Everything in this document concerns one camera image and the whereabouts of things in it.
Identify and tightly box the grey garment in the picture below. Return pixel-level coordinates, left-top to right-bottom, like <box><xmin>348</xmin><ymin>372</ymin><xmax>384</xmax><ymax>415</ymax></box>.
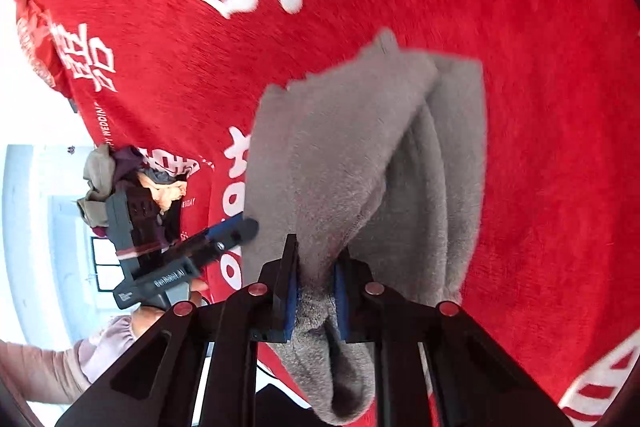
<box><xmin>242</xmin><ymin>30</ymin><xmax>486</xmax><ymax>425</ymax></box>

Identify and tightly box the left forearm pink sleeve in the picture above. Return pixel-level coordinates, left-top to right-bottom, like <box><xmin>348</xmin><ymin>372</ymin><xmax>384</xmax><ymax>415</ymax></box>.
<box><xmin>1</xmin><ymin>315</ymin><xmax>136</xmax><ymax>405</ymax></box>

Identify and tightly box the pile of unfolded clothes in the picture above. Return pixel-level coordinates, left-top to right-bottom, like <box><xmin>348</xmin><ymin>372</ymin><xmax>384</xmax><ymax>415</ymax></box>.
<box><xmin>76</xmin><ymin>144</ymin><xmax>188</xmax><ymax>257</ymax></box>

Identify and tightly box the person's left hand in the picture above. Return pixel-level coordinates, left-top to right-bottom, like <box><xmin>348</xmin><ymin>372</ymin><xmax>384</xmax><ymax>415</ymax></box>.
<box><xmin>131</xmin><ymin>279</ymin><xmax>209</xmax><ymax>338</ymax></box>

